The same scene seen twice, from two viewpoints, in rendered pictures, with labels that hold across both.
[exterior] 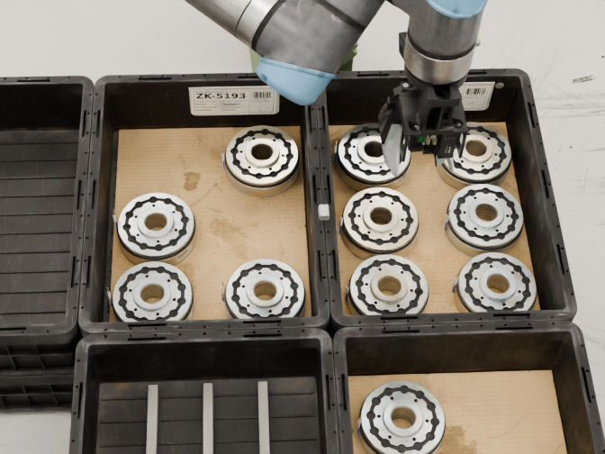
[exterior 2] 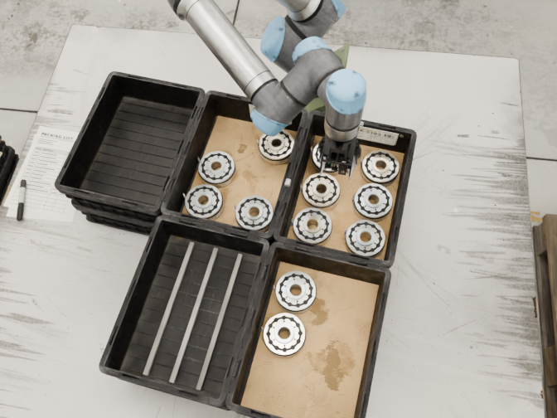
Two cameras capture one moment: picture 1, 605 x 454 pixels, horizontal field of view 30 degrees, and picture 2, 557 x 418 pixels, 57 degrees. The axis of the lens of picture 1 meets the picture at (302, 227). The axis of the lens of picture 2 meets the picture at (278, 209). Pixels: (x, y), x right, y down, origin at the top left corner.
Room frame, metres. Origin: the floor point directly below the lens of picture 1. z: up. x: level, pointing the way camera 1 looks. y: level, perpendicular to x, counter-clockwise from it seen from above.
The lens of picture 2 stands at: (0.23, -0.26, 2.11)
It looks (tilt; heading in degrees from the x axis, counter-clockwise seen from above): 65 degrees down; 25
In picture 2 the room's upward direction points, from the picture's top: 5 degrees counter-clockwise
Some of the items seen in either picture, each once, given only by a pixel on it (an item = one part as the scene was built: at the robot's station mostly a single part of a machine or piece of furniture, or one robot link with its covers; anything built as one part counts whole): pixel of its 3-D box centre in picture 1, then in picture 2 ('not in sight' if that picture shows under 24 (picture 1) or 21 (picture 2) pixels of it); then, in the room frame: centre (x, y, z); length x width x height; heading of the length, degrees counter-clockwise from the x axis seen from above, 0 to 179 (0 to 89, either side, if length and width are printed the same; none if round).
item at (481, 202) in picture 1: (486, 213); (373, 199); (0.86, -0.25, 0.86); 0.05 x 0.05 x 0.01
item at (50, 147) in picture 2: not in sight; (51, 172); (0.70, 0.74, 0.70); 0.33 x 0.23 x 0.01; 13
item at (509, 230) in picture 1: (485, 215); (373, 200); (0.86, -0.25, 0.86); 0.10 x 0.10 x 0.01
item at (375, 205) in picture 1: (381, 216); (321, 188); (0.85, -0.10, 0.86); 0.05 x 0.05 x 0.01
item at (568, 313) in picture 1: (436, 192); (347, 184); (0.85, -0.17, 0.92); 0.40 x 0.30 x 0.02; 5
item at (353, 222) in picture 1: (380, 219); (321, 189); (0.85, -0.10, 0.86); 0.10 x 0.10 x 0.01
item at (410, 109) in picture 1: (431, 102); (339, 146); (0.84, -0.14, 1.12); 0.09 x 0.08 x 0.12; 8
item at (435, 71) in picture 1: (442, 49); (343, 123); (0.85, -0.14, 1.20); 0.08 x 0.08 x 0.05
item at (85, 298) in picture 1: (204, 196); (237, 161); (0.83, 0.13, 0.92); 0.40 x 0.30 x 0.02; 5
